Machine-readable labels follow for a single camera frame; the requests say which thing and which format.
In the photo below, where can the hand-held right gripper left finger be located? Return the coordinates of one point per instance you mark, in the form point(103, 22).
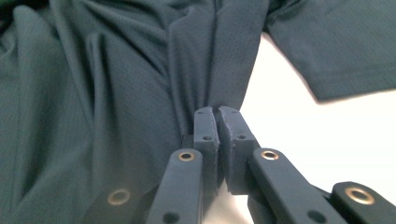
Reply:
point(206, 137)

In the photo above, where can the dark mesh garment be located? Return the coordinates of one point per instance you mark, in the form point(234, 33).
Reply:
point(93, 93)

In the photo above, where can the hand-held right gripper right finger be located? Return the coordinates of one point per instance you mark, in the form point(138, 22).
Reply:
point(237, 149)

